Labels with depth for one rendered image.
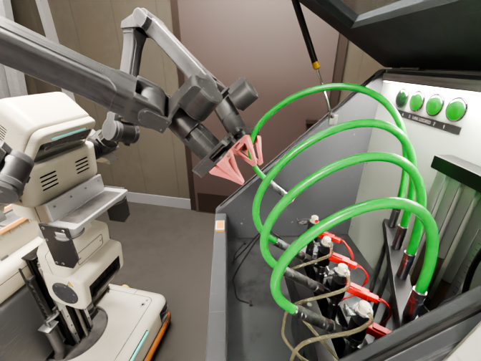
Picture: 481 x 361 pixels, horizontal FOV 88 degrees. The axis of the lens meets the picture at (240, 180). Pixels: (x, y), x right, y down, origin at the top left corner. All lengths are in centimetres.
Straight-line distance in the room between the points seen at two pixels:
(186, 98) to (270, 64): 168
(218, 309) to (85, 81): 53
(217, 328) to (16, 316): 91
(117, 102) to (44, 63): 11
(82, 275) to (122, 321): 56
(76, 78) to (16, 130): 39
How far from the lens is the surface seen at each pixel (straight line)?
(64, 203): 94
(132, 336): 150
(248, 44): 217
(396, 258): 64
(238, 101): 69
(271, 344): 75
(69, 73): 49
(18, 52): 50
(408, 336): 39
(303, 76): 213
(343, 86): 61
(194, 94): 48
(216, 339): 62
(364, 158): 40
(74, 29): 296
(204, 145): 51
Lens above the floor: 147
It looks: 26 degrees down
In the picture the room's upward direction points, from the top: straight up
